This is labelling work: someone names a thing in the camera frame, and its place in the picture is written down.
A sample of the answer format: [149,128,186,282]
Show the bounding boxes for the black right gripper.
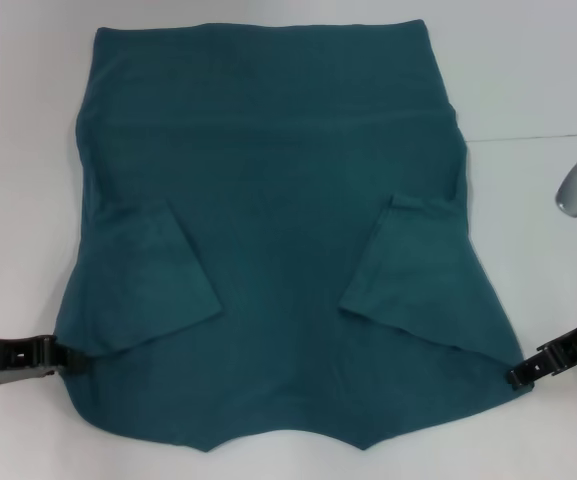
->
[506,312,577,392]

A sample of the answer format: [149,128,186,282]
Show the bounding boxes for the teal blue shirt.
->
[53,18,542,439]

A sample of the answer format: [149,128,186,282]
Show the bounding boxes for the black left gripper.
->
[0,335,90,375]

